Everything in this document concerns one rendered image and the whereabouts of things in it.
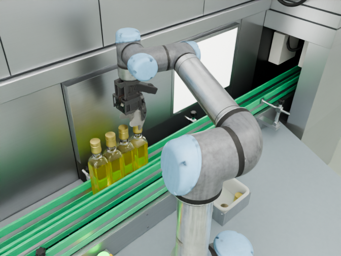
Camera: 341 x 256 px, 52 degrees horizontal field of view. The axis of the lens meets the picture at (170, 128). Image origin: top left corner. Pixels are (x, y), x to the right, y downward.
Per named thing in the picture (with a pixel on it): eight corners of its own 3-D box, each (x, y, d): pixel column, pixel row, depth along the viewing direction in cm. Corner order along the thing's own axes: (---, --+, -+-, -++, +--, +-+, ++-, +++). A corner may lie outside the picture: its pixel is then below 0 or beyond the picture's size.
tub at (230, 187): (210, 176, 161) (211, 162, 156) (248, 203, 148) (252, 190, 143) (183, 194, 152) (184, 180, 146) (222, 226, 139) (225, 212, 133)
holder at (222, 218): (201, 170, 164) (202, 158, 160) (248, 204, 149) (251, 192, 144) (175, 188, 155) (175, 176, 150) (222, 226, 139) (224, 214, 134)
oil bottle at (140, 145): (140, 170, 145) (139, 129, 132) (149, 177, 142) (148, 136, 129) (130, 176, 142) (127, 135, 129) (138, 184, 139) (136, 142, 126)
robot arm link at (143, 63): (170, 53, 95) (156, 38, 103) (131, 60, 92) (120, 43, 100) (170, 78, 100) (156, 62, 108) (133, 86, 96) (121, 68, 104)
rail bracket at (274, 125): (258, 125, 189) (266, 89, 175) (284, 139, 179) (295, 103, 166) (252, 128, 186) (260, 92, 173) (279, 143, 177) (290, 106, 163)
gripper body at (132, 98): (112, 107, 119) (110, 76, 112) (133, 99, 124) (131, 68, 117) (126, 118, 115) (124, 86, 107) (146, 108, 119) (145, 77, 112)
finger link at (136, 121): (128, 134, 122) (124, 112, 118) (141, 128, 126) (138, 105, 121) (133, 137, 120) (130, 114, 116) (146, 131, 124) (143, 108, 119)
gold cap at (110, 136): (112, 139, 123) (111, 129, 121) (118, 144, 121) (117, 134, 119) (104, 144, 121) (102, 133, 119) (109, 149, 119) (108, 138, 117)
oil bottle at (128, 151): (128, 176, 142) (126, 135, 129) (137, 183, 139) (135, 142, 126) (117, 182, 139) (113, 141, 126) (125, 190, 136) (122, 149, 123)
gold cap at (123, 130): (125, 132, 127) (124, 122, 124) (130, 137, 125) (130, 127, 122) (116, 136, 125) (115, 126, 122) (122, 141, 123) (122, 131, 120)
